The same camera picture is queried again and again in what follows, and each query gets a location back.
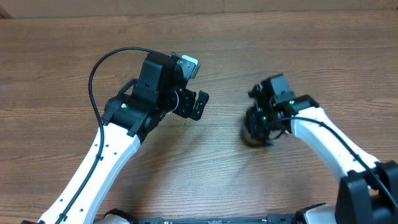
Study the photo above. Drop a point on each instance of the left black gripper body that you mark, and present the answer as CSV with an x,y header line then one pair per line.
x,y
185,101

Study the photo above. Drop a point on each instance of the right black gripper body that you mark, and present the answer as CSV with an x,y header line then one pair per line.
x,y
259,120

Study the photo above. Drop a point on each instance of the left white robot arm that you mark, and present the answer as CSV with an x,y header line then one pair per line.
x,y
138,108

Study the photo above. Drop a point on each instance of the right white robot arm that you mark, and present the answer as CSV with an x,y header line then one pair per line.
x,y
367,187

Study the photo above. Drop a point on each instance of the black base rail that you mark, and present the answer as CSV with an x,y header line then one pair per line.
x,y
217,220

